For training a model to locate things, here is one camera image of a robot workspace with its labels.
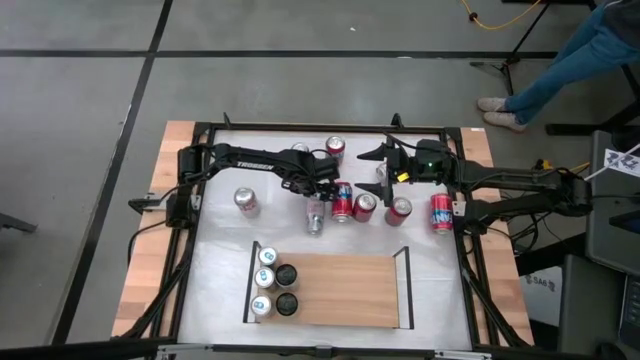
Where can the wooden shelf with black legs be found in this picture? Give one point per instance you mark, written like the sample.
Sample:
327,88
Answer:
345,290

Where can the red Fanta can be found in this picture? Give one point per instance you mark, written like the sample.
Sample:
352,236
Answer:
441,214
365,206
398,211
300,146
335,147
342,207

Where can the blue silver Red Bull can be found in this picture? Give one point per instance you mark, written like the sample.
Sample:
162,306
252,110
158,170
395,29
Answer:
268,256
264,277
260,305

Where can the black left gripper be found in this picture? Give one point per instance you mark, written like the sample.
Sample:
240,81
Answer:
317,170

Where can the thin black tripod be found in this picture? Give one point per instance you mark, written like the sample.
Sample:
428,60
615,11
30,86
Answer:
506,65

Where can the grey equipment case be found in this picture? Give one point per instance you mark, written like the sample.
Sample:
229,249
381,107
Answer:
612,225
590,310

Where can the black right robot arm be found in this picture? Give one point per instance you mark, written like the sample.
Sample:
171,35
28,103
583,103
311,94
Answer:
525,180

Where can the grey floor object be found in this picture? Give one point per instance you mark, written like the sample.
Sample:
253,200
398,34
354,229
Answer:
15,222

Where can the Celsius can with black lid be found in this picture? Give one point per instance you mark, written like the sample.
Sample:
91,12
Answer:
286,275
287,303
315,222

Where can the thick black stand base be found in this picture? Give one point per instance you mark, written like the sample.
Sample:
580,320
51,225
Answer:
575,129

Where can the white printed paper tag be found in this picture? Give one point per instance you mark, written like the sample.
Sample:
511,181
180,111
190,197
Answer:
621,162

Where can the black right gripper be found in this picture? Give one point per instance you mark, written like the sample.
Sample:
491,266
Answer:
407,165

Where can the person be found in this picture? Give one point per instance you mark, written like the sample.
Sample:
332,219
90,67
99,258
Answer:
575,55

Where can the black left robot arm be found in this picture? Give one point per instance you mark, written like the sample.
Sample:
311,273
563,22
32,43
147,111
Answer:
250,162

